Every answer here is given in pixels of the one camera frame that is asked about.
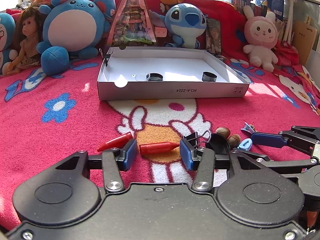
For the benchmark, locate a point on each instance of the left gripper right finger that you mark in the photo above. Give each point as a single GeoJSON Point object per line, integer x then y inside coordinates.
{"type": "Point", "coordinates": [201, 160]}

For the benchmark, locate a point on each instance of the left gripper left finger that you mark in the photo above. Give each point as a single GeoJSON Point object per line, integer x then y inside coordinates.
{"type": "Point", "coordinates": [115, 160]}

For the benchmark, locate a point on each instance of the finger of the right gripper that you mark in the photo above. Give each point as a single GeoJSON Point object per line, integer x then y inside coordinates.
{"type": "Point", "coordinates": [270, 140]}

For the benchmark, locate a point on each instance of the red crayon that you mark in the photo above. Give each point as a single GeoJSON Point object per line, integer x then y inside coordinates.
{"type": "Point", "coordinates": [157, 148]}
{"type": "Point", "coordinates": [117, 142]}

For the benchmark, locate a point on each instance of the black binder clip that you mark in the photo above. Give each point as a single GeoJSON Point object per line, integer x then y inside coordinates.
{"type": "Point", "coordinates": [106, 55]}
{"type": "Point", "coordinates": [196, 139]}

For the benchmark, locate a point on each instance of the light blue hair clip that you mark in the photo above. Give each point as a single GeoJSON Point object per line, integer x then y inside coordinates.
{"type": "Point", "coordinates": [246, 144]}

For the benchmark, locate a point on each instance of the blue patterned hair clip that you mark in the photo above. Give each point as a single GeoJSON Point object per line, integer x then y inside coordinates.
{"type": "Point", "coordinates": [249, 128]}

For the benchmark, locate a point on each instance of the black shallow round cap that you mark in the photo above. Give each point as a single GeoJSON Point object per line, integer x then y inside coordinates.
{"type": "Point", "coordinates": [218, 144]}

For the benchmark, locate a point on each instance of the brown acorn far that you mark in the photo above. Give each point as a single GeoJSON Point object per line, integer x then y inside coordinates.
{"type": "Point", "coordinates": [223, 131]}

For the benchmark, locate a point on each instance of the brown acorn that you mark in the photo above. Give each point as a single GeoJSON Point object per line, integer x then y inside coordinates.
{"type": "Point", "coordinates": [234, 140]}
{"type": "Point", "coordinates": [223, 131]}

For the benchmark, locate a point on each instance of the brown acorn near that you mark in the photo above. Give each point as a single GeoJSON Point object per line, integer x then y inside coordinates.
{"type": "Point", "coordinates": [234, 140]}

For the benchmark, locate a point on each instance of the red Hello Kitty blanket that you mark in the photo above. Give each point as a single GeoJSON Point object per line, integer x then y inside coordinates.
{"type": "Point", "coordinates": [44, 119]}

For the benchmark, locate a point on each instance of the white cardboard box tray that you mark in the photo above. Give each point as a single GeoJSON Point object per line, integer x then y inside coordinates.
{"type": "Point", "coordinates": [124, 78]}

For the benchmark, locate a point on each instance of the black round cap in tray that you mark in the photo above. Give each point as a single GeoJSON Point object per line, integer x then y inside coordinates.
{"type": "Point", "coordinates": [154, 77]}

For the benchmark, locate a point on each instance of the black binder clip on tray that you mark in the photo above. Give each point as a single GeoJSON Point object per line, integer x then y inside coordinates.
{"type": "Point", "coordinates": [106, 55]}

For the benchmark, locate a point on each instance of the pink bunny plush toy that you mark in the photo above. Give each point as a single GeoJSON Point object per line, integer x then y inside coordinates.
{"type": "Point", "coordinates": [262, 36]}

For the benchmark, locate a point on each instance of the pink triangular diorama house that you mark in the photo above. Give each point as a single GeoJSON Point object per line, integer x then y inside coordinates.
{"type": "Point", "coordinates": [132, 26]}

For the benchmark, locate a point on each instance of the Stitch blue plush toy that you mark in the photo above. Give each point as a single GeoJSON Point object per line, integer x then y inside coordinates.
{"type": "Point", "coordinates": [185, 22]}

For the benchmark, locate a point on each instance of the blue round mouse plush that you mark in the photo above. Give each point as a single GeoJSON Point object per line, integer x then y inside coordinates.
{"type": "Point", "coordinates": [72, 28]}

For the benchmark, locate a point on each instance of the brown haired doll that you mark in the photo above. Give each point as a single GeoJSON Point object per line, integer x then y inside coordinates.
{"type": "Point", "coordinates": [28, 34]}

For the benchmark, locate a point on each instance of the Doraemon plush toy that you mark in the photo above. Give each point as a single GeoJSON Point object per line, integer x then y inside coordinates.
{"type": "Point", "coordinates": [7, 29]}

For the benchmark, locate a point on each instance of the black ring lens in tray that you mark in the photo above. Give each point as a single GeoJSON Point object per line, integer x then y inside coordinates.
{"type": "Point", "coordinates": [208, 77]}

